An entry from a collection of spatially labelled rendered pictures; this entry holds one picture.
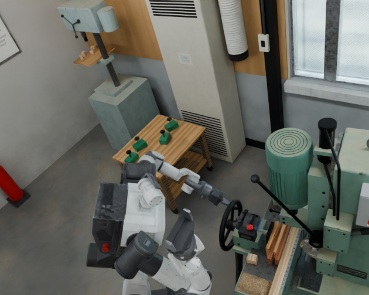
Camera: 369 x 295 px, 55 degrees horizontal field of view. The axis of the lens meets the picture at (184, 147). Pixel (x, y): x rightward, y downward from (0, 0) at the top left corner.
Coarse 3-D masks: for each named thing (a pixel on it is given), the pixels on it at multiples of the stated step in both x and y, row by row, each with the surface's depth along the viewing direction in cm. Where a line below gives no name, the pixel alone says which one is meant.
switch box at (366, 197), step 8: (368, 184) 114; (360, 192) 113; (368, 192) 112; (360, 200) 113; (368, 200) 111; (360, 208) 115; (368, 208) 114; (360, 216) 118; (368, 216) 116; (360, 224) 120
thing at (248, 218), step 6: (240, 216) 174; (246, 216) 174; (252, 216) 173; (258, 216) 172; (246, 222) 171; (252, 222) 170; (258, 222) 171; (240, 228) 168; (246, 228) 167; (240, 234) 168; (246, 234) 165; (252, 234) 164; (252, 240) 166
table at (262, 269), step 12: (264, 216) 183; (276, 216) 181; (264, 240) 173; (240, 252) 176; (252, 252) 169; (264, 252) 168; (264, 264) 164; (240, 276) 162; (264, 276) 159; (288, 288) 158
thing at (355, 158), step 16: (352, 128) 128; (352, 144) 123; (352, 160) 117; (368, 160) 116; (336, 176) 119; (352, 176) 116; (368, 176) 112; (336, 192) 124; (352, 192) 120; (352, 208) 126; (352, 240) 138; (368, 240) 134; (352, 256) 145; (368, 256) 140; (336, 272) 159; (368, 272) 148
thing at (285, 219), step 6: (282, 210) 163; (300, 210) 161; (306, 210) 160; (282, 216) 161; (288, 216) 160; (300, 216) 158; (306, 216) 158; (282, 222) 164; (288, 222) 162; (294, 222) 160; (306, 222) 156
